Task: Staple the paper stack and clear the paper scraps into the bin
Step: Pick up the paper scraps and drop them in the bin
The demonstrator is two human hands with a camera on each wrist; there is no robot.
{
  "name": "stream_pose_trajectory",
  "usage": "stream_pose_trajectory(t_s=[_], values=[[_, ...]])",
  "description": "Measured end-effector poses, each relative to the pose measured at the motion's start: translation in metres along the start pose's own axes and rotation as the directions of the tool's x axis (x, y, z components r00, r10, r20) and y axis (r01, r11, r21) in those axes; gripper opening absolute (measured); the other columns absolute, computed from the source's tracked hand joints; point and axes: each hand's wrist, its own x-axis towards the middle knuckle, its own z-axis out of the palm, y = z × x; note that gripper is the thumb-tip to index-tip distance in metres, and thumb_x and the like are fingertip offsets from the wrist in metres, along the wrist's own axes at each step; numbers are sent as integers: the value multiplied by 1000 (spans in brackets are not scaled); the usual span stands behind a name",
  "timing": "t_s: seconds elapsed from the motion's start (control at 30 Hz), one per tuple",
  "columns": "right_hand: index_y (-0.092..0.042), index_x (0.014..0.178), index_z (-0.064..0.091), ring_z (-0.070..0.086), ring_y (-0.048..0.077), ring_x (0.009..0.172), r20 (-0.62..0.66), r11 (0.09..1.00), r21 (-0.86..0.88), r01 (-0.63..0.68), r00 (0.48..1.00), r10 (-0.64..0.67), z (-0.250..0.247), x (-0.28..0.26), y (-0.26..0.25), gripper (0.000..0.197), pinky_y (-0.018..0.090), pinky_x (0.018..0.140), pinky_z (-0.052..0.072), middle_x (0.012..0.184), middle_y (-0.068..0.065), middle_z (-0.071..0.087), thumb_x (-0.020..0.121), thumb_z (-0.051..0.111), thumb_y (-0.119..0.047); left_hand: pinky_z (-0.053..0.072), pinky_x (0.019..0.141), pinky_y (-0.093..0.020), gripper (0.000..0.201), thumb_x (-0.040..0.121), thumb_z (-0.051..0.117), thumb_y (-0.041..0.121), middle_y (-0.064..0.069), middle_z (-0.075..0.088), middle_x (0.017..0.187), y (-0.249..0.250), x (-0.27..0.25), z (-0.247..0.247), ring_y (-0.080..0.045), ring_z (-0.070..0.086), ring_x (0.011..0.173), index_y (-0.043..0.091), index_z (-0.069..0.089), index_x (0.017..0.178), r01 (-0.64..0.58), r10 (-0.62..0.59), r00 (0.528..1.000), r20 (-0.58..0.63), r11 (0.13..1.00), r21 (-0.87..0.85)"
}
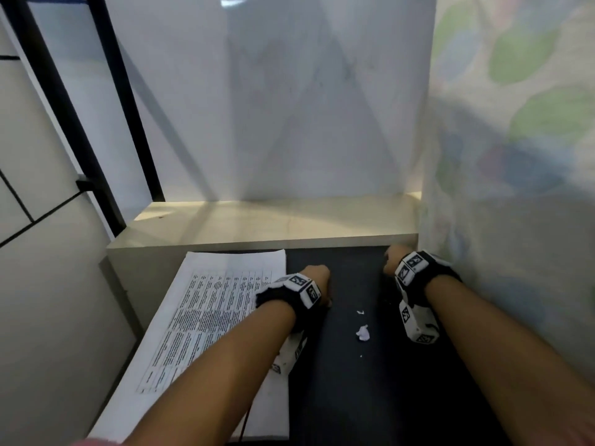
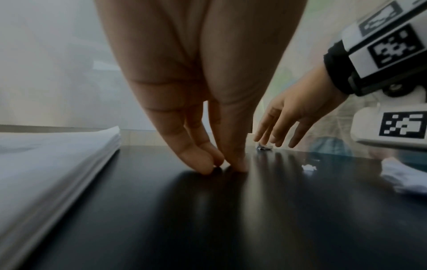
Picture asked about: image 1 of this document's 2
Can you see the person's right hand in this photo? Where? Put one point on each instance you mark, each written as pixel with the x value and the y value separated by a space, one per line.
pixel 395 257

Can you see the person's left hand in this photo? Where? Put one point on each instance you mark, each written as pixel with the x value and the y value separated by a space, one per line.
pixel 320 280

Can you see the stack of printed papers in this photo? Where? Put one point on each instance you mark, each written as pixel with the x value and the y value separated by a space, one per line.
pixel 218 264

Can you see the person's left forearm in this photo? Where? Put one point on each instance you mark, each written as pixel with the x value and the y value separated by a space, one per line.
pixel 209 380

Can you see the person's right forearm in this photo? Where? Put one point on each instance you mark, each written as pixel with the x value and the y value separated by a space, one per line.
pixel 511 357

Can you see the white marker cube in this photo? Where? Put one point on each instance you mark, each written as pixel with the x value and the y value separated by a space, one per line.
pixel 416 325

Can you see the cream wooden ledge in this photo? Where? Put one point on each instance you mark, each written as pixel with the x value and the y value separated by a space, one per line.
pixel 279 222

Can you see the black table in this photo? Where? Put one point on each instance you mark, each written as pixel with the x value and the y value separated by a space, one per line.
pixel 362 399

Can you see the spotted pastel curtain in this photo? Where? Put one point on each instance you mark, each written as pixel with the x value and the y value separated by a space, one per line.
pixel 511 157

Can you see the pink knit sleeve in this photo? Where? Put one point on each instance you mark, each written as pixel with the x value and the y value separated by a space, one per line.
pixel 93 443

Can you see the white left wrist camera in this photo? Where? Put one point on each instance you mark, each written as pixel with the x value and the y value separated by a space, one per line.
pixel 288 357

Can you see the plain black metal post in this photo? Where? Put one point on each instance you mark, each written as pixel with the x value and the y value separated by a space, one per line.
pixel 126 97

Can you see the black post with bracket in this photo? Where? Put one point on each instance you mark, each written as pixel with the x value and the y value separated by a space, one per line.
pixel 65 111

